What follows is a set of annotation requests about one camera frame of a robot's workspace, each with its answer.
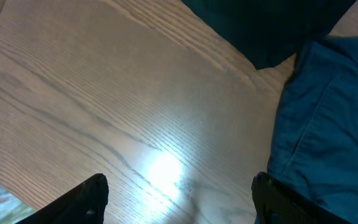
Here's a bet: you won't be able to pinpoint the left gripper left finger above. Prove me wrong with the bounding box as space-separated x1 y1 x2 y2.
17 174 109 224

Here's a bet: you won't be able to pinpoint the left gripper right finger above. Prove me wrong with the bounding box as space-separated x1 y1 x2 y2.
251 172 349 224

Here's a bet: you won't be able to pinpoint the navy blue shorts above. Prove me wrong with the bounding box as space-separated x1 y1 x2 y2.
267 37 358 223

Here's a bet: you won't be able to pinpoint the folded black shorts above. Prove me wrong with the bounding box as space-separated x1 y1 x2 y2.
183 0 355 70

